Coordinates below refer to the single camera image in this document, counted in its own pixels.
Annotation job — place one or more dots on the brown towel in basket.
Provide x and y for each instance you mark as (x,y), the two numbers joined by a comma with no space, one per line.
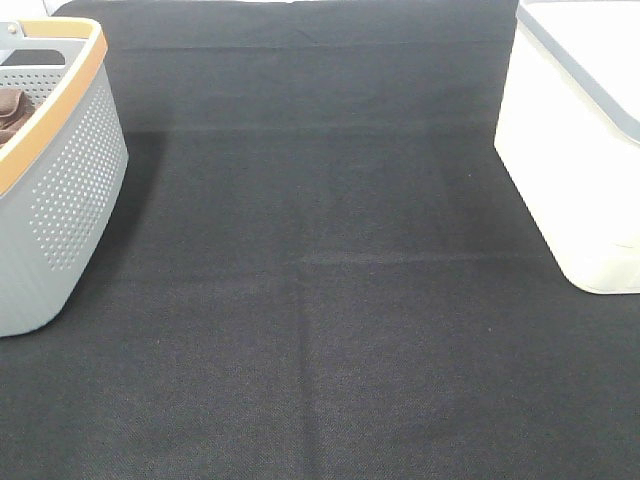
(15,110)

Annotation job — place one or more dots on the black table cloth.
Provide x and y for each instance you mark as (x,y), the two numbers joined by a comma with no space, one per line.
(318,268)

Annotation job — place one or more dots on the grey perforated laundry basket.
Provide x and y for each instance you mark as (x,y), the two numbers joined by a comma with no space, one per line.
(61,173)

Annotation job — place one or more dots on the white plastic storage bin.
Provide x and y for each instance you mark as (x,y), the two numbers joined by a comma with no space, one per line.
(568,135)

